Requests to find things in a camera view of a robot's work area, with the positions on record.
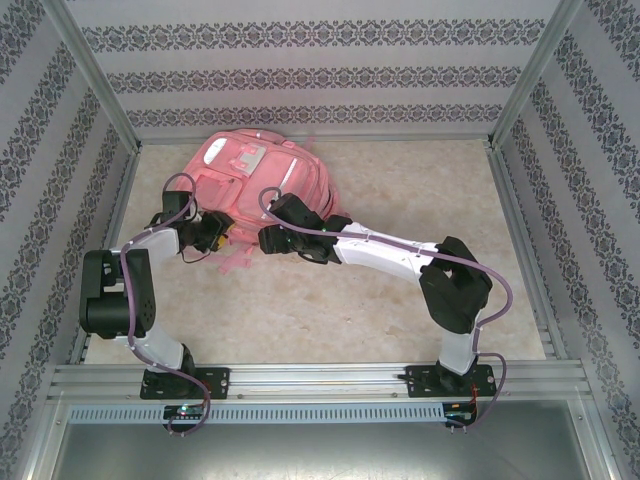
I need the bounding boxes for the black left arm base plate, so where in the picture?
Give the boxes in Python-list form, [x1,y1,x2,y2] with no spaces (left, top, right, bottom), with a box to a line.
[139,367,231,401]

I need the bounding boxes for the slotted grey cable duct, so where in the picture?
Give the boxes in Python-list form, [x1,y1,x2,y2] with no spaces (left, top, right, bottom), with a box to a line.
[67,403,446,424]

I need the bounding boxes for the aluminium mounting rail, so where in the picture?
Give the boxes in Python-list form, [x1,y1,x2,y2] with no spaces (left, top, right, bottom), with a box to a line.
[47,363,586,401]

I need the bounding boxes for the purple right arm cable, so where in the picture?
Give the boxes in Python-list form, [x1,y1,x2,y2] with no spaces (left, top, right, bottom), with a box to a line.
[257,187,515,432]

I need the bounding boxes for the aluminium table side rail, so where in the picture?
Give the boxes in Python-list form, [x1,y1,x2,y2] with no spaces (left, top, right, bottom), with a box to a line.
[487,144,569,360]
[69,149,142,365]

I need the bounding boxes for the aluminium frame post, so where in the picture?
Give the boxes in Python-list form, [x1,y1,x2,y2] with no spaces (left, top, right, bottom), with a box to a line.
[485,0,584,149]
[42,0,142,151]

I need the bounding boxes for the pink student backpack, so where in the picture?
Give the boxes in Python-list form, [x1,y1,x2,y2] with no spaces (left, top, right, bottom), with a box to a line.
[180,127,342,276]

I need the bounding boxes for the steel sheet panel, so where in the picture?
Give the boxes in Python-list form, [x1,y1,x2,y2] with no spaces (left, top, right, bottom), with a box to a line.
[49,399,619,480]

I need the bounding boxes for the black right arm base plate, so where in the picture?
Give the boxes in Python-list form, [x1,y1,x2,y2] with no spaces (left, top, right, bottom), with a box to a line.
[405,364,499,399]

